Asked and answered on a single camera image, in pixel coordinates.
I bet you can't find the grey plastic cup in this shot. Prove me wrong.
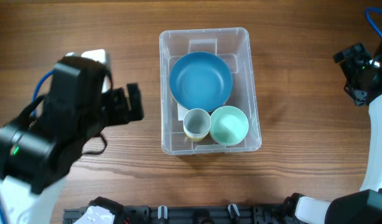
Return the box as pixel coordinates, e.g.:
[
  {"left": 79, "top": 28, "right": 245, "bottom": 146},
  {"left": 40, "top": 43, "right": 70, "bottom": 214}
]
[{"left": 183, "top": 108, "right": 211, "bottom": 135}]

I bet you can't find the cream plastic cup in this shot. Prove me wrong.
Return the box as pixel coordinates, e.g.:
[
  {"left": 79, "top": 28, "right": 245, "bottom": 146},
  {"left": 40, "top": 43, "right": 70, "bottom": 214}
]
[{"left": 185, "top": 130, "right": 209, "bottom": 138}]

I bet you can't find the dark blue plate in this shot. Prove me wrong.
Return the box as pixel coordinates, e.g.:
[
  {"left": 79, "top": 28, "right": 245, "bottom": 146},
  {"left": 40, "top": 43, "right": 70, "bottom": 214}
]
[
  {"left": 172, "top": 87, "right": 232, "bottom": 111},
  {"left": 169, "top": 52, "right": 233, "bottom": 93}
]

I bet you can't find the mint green bowl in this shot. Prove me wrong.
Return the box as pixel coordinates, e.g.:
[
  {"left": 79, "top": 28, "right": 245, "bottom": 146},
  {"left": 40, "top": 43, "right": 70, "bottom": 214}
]
[{"left": 210, "top": 106, "right": 249, "bottom": 146}]

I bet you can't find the yellow plastic cup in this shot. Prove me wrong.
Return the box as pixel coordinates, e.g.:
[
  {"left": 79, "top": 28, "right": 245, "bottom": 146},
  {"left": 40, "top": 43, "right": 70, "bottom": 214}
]
[{"left": 188, "top": 137, "right": 204, "bottom": 142}]

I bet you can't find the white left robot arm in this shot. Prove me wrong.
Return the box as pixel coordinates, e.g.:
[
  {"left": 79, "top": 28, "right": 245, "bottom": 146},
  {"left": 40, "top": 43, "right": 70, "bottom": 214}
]
[{"left": 0, "top": 55, "right": 144, "bottom": 223}]

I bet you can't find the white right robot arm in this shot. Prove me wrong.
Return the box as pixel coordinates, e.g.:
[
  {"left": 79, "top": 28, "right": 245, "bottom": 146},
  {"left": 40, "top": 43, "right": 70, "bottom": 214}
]
[{"left": 281, "top": 35, "right": 382, "bottom": 223}]

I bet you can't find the white paper label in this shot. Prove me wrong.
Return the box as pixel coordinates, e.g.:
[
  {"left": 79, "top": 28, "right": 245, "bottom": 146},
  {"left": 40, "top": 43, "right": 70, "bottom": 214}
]
[{"left": 177, "top": 104, "right": 189, "bottom": 121}]

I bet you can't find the dark blue plate in bin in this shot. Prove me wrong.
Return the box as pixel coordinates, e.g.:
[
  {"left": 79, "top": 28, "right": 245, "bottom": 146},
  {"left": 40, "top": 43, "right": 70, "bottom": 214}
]
[{"left": 169, "top": 52, "right": 233, "bottom": 93}]

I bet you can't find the clear plastic storage bin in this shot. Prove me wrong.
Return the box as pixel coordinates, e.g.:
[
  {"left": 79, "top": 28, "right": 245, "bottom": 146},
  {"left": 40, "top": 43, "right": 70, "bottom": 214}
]
[{"left": 159, "top": 27, "right": 262, "bottom": 156}]

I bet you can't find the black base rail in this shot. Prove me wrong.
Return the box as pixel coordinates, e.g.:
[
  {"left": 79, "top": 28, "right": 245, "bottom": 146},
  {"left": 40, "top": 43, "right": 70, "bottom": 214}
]
[{"left": 62, "top": 203, "right": 291, "bottom": 224}]

